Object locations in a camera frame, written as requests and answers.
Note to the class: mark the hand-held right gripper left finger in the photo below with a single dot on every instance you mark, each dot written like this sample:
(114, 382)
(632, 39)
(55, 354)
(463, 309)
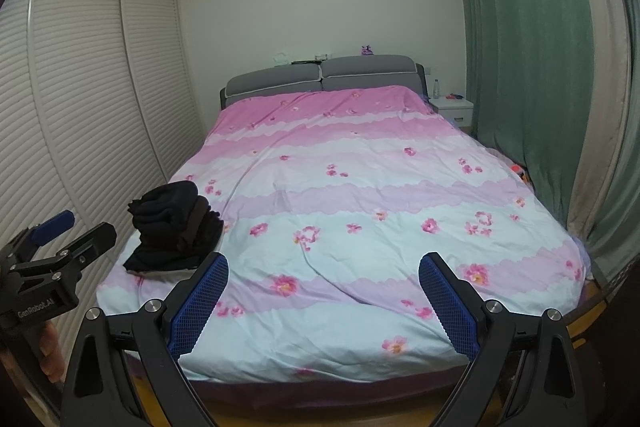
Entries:
(200, 302)

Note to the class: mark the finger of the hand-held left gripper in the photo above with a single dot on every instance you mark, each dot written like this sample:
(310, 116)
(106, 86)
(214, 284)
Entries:
(92, 242)
(52, 229)

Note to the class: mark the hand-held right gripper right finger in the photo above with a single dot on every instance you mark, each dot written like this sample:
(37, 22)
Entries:
(450, 307)

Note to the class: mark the black pants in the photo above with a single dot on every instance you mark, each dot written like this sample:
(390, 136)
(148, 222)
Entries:
(165, 207)

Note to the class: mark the brown folded pants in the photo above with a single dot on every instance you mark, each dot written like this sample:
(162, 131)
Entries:
(202, 227)

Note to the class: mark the person's left hand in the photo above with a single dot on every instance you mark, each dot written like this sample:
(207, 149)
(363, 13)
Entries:
(51, 352)

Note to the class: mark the dark folded clothes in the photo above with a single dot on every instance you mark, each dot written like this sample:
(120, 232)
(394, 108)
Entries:
(165, 257)

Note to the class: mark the white louvred wardrobe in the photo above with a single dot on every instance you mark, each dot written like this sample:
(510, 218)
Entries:
(90, 107)

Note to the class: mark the bed with pink floral duvet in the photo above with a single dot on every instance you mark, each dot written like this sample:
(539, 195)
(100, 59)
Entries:
(350, 207)

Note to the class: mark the dark brown woven chair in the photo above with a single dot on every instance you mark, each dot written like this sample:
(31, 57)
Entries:
(595, 307)

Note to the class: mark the dark bed base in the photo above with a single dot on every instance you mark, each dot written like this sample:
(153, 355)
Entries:
(325, 389)

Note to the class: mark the white nightstand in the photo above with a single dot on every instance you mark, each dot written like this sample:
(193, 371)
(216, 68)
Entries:
(452, 111)

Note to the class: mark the narrow green curtain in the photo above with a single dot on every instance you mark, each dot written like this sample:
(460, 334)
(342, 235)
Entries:
(620, 182)

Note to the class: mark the clear plastic bottle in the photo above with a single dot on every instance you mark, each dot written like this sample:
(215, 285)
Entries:
(436, 89)

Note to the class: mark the beige curtain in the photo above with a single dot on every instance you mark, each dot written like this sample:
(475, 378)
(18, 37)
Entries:
(600, 132)

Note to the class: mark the grey padded headboard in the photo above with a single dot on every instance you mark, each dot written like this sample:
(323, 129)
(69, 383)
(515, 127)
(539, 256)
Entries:
(350, 74)

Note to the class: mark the white tissue pack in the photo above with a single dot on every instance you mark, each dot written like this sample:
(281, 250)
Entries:
(280, 58)

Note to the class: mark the wide green curtain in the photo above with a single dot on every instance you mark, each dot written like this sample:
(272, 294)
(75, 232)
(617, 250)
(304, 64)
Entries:
(520, 57)

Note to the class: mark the flat black item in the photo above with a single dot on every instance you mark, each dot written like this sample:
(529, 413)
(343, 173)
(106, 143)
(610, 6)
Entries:
(305, 62)

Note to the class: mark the purple toy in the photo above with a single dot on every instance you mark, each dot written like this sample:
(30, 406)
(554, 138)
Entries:
(367, 50)

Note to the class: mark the small white box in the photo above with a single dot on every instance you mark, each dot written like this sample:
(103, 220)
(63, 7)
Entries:
(323, 56)

